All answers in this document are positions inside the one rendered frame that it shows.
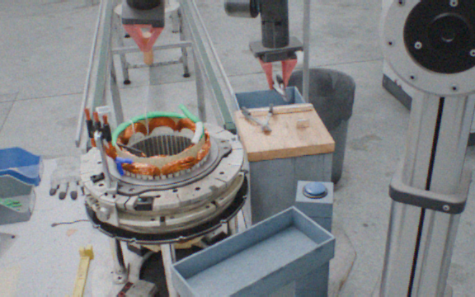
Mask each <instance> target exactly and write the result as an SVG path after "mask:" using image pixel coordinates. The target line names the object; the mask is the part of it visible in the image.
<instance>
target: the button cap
mask: <svg viewBox="0 0 475 297"><path fill-rule="evenodd" d="M325 190H326V187H325V186H324V185H323V184H322V183H320V182H315V181H314V182H309V183H308V184H306V185H305V187H304V192H305V193H306V194H308V195H310V196H321V195H323V194H324V193H325Z"/></svg>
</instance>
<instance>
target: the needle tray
mask: <svg viewBox="0 0 475 297"><path fill-rule="evenodd" d="M335 242H336V237H335V236H333V235H332V234H331V233H329V232H328V231H326V230H325V229H324V228H323V227H321V226H320V225H319V224H316V223H314V222H313V221H312V220H311V219H309V218H308V217H307V216H305V215H304V214H302V213H301V212H300V211H298V210H296V209H295V208H294V207H291V208H288V209H287V210H284V211H282V212H280V213H278V214H277V215H275V216H273V217H271V218H269V219H266V220H264V221H262V222H260V223H259V224H256V225H254V226H252V227H250V228H249V229H244V230H242V231H240V232H238V233H235V234H234V235H232V236H230V237H228V238H225V239H224V240H222V241H220V242H217V243H215V244H213V245H211V246H209V247H207V248H205V249H203V250H201V251H199V252H197V253H194V254H192V255H190V256H188V257H186V258H184V259H182V260H180V261H178V262H176V263H174V264H172V265H170V272H171V277H172V286H173V288H174V289H175V290H176V291H177V293H178V294H179V295H180V296H181V297H294V280H296V279H298V278H299V277H300V276H303V275H305V274H306V273H308V272H310V271H311V270H313V269H315V268H317V267H318V266H321V265H322V264H323V263H325V262H328V261H329V260H331V259H332V258H334V256H335Z"/></svg>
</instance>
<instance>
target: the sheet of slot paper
mask: <svg viewBox="0 0 475 297"><path fill-rule="evenodd" d="M20 270H21V265H19V266H12V267H7V268H2V269H0V297H15V294H16V288H17V283H18V279H19V275H20Z"/></svg>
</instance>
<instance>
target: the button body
mask: <svg viewBox="0 0 475 297"><path fill-rule="evenodd" d="M309 182H313V181H298V186H297V193H296V200H295V209H296V210H298V211H300V212H301V213H302V214H304V215H305V216H307V217H308V218H309V219H311V220H312V221H313V222H314V223H316V224H319V225H320V226H321V227H323V228H324V229H325V230H326V231H328V232H329V233H332V207H333V183H330V182H320V183H322V184H323V185H324V186H325V187H326V188H327V189H328V193H327V196H325V197H324V198H322V199H317V200H314V199H309V198H307V197H305V196H304V195H303V193H302V188H303V187H304V186H305V185H306V184H308V183H309ZM329 264H330V260H329V261H328V262H325V263H323V264H322V265H321V266H318V267H317V268H315V269H313V270H311V271H310V272H308V273H306V274H305V275H303V276H300V277H299V278H298V279H296V280H294V296H295V297H327V294H328V279H329Z"/></svg>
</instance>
